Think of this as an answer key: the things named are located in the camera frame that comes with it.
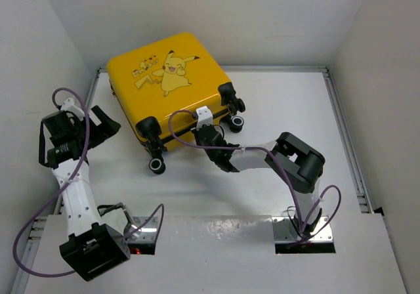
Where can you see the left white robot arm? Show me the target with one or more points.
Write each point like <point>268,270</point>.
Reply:
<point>96,241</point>

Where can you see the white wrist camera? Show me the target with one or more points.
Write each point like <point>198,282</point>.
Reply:
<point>204,117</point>
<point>69,105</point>

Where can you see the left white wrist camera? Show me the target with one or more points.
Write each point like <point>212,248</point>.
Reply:
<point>69,105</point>

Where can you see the yellow suitcase with grey lining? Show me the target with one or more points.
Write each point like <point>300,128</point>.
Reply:
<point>158,84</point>

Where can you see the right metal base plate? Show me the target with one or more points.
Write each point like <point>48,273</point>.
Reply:
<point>284,233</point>

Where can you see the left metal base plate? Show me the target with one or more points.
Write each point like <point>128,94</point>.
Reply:
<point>138,231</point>

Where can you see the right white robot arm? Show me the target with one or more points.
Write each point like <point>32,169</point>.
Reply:
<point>294,161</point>

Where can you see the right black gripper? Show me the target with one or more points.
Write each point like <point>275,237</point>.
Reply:
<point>197,136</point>

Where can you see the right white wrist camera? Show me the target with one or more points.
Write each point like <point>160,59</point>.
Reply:
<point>204,117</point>

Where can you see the metal base plate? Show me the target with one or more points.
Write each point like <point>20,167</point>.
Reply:
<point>284,233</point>
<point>138,231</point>

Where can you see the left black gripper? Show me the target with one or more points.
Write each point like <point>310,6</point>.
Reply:
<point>104,130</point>

